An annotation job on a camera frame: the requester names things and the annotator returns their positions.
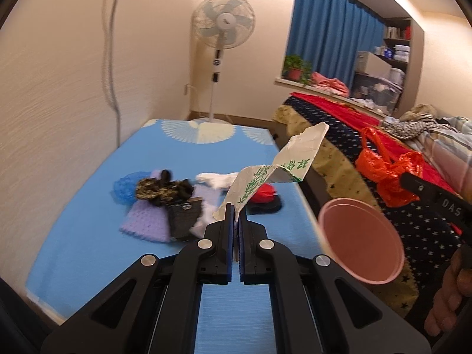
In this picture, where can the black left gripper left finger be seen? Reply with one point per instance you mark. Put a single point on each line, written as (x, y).
(153, 306)

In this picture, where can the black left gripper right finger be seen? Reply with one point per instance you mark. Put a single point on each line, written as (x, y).
(317, 306)

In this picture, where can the pink plastic trash bin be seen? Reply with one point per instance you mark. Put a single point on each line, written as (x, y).
(362, 240)

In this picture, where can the white foam bubble sheet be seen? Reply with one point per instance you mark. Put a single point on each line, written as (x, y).
(147, 222)

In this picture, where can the black small pouch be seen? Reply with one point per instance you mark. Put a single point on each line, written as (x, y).
(182, 218)

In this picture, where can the orange red plastic bag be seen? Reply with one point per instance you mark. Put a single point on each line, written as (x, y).
(375, 163)

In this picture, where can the black gold patterned scrunchie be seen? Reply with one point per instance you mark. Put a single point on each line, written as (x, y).
(163, 191)

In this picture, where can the red plastic ball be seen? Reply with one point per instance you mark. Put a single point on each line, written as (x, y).
(266, 193)

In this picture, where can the white tissue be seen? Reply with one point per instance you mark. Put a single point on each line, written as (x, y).
(209, 186)

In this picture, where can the white green printed paper wrapper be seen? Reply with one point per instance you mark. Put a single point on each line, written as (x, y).
(291, 164)

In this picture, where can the person's right hand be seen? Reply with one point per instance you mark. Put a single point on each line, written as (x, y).
(456, 287)

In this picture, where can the navy star bed cover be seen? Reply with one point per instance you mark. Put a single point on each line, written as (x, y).
(428, 239)

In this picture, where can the red floral blanket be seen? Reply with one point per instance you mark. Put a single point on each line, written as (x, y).
(351, 132)

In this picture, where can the plaid quilt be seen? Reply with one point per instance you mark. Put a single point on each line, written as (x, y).
(449, 151)

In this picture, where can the striped black white garment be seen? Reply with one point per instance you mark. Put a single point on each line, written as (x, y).
(406, 130)

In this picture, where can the beige plush toy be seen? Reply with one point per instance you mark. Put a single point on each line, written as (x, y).
(421, 112)

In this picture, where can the clear plastic storage bin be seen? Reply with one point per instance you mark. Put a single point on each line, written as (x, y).
(382, 92)

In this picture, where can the cardboard storage box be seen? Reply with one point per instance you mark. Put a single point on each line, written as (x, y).
(372, 64)

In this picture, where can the pink folded clothes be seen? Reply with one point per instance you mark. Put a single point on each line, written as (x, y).
(331, 85)

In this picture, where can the wooden bookshelf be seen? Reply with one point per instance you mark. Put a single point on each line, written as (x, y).
(397, 42)

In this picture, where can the potted green plant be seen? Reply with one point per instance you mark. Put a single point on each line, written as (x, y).
(296, 69)

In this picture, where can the blue window curtain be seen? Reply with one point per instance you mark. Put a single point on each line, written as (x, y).
(328, 34)

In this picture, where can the white standing fan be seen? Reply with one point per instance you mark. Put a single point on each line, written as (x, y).
(222, 25)

